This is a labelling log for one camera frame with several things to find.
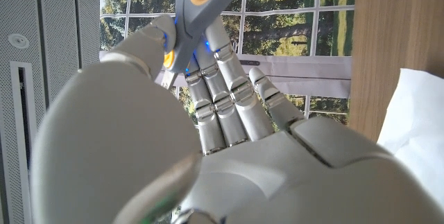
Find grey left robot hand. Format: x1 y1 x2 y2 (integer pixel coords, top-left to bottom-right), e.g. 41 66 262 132
29 14 444 224

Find grey and orange scissors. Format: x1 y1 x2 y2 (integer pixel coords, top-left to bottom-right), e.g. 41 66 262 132
162 0 249 90

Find printed forest window backdrop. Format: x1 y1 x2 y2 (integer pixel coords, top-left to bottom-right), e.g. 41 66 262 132
99 0 357 128

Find crumpled white paper sheet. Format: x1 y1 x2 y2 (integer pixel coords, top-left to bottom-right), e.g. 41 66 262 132
376 67 444 211

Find round white ceiling sensor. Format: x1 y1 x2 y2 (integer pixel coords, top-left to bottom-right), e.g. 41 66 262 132
7 33 31 50

